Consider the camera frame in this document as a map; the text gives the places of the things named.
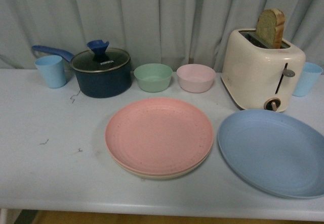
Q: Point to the green plastic bowl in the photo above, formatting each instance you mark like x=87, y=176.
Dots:
x=153, y=77

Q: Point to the cream plastic plate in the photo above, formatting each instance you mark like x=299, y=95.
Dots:
x=164, y=176

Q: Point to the light blue plastic cup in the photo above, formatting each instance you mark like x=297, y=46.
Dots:
x=309, y=76

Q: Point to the grey-green curtain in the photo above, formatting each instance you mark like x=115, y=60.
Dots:
x=173, y=32

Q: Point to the toasted bread slice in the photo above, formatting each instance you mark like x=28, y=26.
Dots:
x=270, y=27

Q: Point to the pink plastic bowl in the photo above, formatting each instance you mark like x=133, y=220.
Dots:
x=195, y=78

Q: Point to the cream two-slot toaster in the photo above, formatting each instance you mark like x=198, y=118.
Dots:
x=257, y=77

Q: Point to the glass pot lid blue knob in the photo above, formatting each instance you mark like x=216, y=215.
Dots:
x=99, y=58

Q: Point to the pink plastic plate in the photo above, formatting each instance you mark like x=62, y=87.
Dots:
x=159, y=136

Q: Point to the dark blue saucepan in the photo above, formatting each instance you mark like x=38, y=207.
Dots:
x=96, y=85

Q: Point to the blue plastic plate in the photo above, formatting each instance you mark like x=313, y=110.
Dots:
x=274, y=152

